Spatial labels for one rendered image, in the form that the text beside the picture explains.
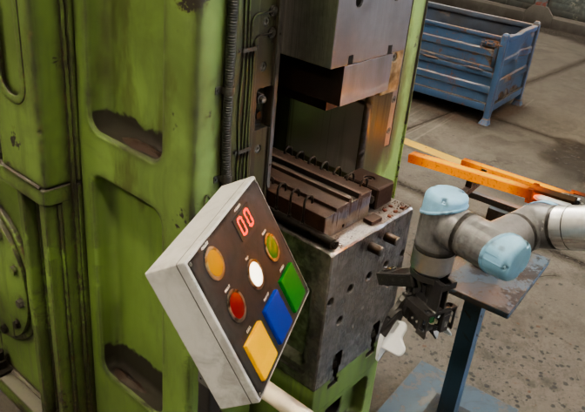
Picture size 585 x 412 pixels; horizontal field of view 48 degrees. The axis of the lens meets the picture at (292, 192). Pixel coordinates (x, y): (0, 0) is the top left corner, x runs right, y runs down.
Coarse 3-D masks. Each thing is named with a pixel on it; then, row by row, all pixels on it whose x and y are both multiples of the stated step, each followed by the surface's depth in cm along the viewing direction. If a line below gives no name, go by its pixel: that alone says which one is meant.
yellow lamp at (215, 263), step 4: (212, 252) 109; (216, 252) 110; (208, 256) 107; (212, 256) 108; (216, 256) 109; (208, 260) 107; (212, 260) 108; (216, 260) 109; (220, 260) 110; (208, 264) 107; (212, 264) 108; (216, 264) 109; (220, 264) 110; (212, 268) 107; (216, 268) 108; (220, 268) 110; (212, 272) 107; (216, 272) 108; (220, 272) 109
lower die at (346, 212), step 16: (288, 160) 187; (272, 176) 179; (288, 176) 180; (320, 176) 180; (336, 176) 183; (272, 192) 173; (288, 192) 174; (304, 192) 172; (320, 192) 173; (336, 192) 172; (368, 192) 176; (320, 208) 168; (336, 208) 166; (352, 208) 172; (320, 224) 165; (336, 224) 169
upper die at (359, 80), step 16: (288, 64) 156; (304, 64) 153; (352, 64) 148; (368, 64) 153; (384, 64) 159; (288, 80) 158; (304, 80) 155; (320, 80) 152; (336, 80) 149; (352, 80) 150; (368, 80) 156; (384, 80) 161; (320, 96) 153; (336, 96) 150; (352, 96) 153; (368, 96) 158
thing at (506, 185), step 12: (408, 156) 170; (420, 156) 169; (432, 168) 166; (444, 168) 164; (456, 168) 162; (468, 168) 162; (480, 180) 159; (492, 180) 157; (504, 180) 156; (516, 192) 154; (528, 192) 151; (540, 192) 150; (552, 192) 149
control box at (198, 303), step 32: (224, 192) 128; (256, 192) 129; (192, 224) 118; (224, 224) 115; (256, 224) 126; (160, 256) 109; (192, 256) 104; (224, 256) 112; (256, 256) 122; (288, 256) 134; (160, 288) 105; (192, 288) 103; (224, 288) 109; (256, 288) 119; (192, 320) 106; (224, 320) 107; (256, 320) 116; (192, 352) 109; (224, 352) 107; (224, 384) 110; (256, 384) 110
